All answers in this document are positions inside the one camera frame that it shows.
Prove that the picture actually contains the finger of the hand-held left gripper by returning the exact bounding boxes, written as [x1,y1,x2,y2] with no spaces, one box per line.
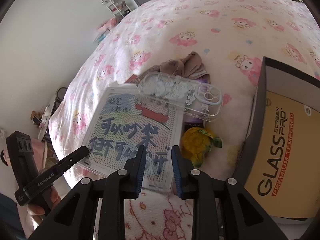
[57,146,90,174]

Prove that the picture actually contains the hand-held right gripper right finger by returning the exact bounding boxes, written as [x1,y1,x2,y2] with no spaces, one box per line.
[171,145,295,240]

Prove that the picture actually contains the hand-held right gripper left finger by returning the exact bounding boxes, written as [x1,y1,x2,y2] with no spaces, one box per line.
[29,145,148,240]

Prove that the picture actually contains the cartoon print packet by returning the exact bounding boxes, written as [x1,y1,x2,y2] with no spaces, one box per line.
[76,82,184,194]

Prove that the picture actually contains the black cardboard box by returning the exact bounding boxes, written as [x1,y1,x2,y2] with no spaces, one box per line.
[232,56,320,240]

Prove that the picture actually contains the person's left hand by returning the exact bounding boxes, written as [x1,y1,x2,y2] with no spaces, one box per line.
[26,185,60,218]

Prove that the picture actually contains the yellow turtle plush toy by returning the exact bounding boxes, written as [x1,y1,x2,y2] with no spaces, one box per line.
[180,127,223,168]

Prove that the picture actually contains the clear cartoon phone case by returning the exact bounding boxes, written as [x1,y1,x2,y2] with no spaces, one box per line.
[136,71,223,123]

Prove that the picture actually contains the red flat packet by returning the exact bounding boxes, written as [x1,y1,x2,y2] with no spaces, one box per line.
[127,74,146,85]

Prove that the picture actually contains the brown face mask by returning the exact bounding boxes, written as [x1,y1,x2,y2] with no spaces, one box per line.
[181,51,204,77]
[153,59,186,77]
[190,65,209,80]

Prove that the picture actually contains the pink printed blanket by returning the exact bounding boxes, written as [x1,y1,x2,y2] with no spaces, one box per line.
[47,0,320,240]

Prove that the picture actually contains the white shelf rack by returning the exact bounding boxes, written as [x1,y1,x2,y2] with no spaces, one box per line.
[96,0,132,18]

